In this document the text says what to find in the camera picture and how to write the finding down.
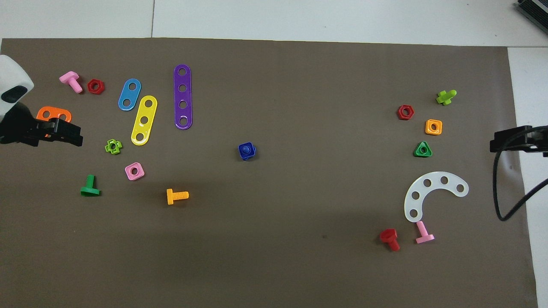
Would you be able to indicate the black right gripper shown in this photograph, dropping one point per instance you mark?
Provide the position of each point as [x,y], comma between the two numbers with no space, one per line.
[540,140]

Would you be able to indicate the lime green plastic screw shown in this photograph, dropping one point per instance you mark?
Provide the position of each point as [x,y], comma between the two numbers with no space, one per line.
[445,98]

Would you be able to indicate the green triangular plastic nut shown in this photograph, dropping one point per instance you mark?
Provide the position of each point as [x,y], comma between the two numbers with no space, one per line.
[417,153]

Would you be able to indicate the yellow three-hole strip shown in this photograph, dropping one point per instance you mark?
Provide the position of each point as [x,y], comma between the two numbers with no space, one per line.
[145,112]

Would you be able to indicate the pink square plastic nut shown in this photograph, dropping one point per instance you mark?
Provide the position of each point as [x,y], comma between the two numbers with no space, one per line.
[129,175]

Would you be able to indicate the blue square plastic nut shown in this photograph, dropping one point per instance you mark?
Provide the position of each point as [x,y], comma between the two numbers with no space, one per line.
[252,155]

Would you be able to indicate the red plastic screw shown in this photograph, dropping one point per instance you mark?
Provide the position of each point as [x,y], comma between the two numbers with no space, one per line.
[389,237]

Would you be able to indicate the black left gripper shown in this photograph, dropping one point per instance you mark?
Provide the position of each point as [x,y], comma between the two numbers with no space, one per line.
[17,126]

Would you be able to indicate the purple four-hole strip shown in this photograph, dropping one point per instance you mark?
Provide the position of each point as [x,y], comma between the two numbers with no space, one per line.
[183,96]

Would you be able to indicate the blue two-hole strip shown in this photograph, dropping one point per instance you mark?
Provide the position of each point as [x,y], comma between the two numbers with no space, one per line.
[129,95]

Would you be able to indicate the lime green cross nut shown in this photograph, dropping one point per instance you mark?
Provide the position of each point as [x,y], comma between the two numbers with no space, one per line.
[108,146]

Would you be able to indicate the orange heart-shaped plate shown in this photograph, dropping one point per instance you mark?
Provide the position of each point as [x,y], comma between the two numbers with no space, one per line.
[51,110]

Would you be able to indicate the dark green plastic screw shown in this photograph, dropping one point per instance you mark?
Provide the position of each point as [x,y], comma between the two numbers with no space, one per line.
[90,188]

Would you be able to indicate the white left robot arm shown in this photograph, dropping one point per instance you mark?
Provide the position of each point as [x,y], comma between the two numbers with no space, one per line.
[10,77]

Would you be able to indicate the orange square plastic nut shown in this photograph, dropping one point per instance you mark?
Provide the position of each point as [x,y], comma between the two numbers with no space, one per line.
[428,130]

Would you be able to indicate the pink plastic screw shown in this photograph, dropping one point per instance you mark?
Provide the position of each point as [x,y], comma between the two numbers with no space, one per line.
[70,79]
[424,234]

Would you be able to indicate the red hexagonal plastic nut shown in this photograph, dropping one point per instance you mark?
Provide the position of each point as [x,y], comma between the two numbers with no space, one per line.
[400,115]
[90,89]

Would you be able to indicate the black ribbed device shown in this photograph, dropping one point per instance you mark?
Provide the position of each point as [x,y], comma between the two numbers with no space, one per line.
[535,13]

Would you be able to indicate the white curved perforated plate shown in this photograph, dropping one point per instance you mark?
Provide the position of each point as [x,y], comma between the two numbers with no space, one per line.
[417,188]

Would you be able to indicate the brown table mat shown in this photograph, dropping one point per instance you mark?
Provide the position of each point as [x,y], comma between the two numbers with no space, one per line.
[278,248]

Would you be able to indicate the orange plastic screw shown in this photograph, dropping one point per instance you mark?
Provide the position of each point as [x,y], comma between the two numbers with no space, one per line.
[176,196]

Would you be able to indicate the blue plastic screw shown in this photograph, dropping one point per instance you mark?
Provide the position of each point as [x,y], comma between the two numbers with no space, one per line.
[245,149]

